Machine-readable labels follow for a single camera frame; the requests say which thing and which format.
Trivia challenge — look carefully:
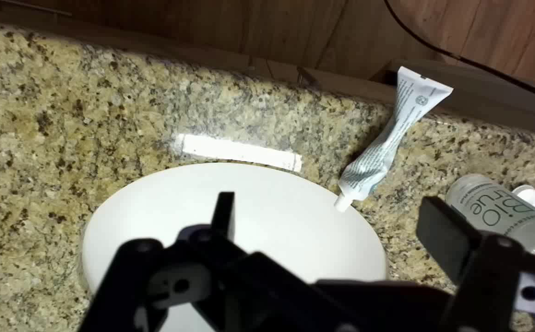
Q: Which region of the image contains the white bar on counter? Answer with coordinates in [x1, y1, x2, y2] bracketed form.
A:
[171, 133, 302, 171]

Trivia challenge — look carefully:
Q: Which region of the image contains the white toothpaste tube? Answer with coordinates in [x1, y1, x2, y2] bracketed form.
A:
[333, 66, 453, 212]

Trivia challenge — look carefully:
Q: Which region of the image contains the clear labelled bottle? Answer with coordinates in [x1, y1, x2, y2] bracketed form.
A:
[446, 173, 535, 254]

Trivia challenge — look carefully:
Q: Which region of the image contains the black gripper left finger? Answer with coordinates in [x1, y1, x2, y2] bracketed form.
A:
[79, 192, 258, 332]

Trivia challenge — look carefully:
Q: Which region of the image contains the black cable on wall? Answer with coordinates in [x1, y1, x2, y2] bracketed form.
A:
[383, 0, 535, 107]

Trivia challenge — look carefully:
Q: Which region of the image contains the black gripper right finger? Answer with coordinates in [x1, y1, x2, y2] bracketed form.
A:
[415, 197, 535, 332]

